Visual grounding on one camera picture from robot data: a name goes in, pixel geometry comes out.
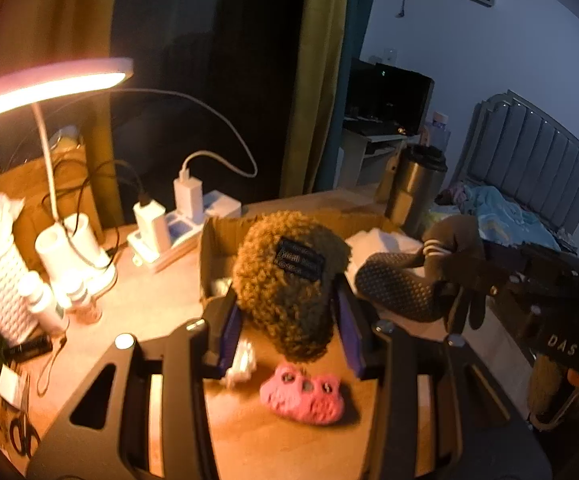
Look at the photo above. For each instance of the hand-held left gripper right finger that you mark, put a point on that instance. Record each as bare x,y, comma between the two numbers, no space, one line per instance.
349,330

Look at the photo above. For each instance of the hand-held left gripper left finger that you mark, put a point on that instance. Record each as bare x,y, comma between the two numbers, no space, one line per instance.
229,327

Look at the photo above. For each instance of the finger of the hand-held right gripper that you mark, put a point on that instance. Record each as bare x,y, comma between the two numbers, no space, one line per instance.
499,289
519,259

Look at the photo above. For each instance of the brown curly fleece hat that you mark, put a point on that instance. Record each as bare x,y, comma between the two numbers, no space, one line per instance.
289,305

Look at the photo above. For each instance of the dark striped anti-slip sock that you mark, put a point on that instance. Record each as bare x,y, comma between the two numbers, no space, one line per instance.
399,285

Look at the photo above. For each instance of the brown cardboard box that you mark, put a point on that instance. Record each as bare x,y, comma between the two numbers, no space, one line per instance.
219,247

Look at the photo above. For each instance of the white paper towel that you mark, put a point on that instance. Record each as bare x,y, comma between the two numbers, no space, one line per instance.
389,245

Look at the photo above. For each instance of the white crumpled packet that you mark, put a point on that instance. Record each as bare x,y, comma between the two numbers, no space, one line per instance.
239,362

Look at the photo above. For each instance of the blue printed blanket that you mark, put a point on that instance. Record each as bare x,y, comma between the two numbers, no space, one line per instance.
499,215

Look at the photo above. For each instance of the pink knitted pouch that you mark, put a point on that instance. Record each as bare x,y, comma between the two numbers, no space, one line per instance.
299,400

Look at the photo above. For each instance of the white power strip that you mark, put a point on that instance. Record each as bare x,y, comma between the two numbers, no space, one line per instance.
192,241

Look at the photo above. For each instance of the grey padded headboard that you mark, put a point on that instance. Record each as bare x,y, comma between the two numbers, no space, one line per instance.
529,160

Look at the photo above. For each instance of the steel tumbler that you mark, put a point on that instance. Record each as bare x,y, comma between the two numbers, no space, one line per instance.
412,190

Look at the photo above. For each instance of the white charger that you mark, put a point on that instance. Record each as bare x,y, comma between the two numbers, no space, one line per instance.
152,225
189,200

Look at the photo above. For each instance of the clear plastic bottle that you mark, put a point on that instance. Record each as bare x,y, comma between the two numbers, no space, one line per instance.
437,132

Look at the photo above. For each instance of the white cylindrical cup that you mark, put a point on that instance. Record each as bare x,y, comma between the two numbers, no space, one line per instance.
89,245
54,252

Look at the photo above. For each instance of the white computer desk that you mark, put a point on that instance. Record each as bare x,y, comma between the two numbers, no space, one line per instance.
369,155

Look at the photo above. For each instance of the white bottle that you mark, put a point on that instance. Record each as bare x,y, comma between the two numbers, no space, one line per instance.
42,302

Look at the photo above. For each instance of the black computer monitor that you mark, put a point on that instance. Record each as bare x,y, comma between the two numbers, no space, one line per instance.
364,85
407,100

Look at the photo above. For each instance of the black marker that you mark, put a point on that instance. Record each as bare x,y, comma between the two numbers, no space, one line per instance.
29,347

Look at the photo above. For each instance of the white adapter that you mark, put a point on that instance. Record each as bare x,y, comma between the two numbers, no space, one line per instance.
12,385

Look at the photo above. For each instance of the brown paper bag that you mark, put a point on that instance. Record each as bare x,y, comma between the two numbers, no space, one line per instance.
34,195

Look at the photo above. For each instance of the black scissors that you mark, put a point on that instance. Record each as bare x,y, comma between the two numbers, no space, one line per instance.
19,435

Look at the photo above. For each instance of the yellow curtain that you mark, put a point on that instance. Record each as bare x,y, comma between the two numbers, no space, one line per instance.
59,10
314,85

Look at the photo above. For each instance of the teal curtain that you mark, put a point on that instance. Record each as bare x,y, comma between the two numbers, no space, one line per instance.
349,35

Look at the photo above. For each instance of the white desk lamp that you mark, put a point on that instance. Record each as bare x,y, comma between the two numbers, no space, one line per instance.
69,77

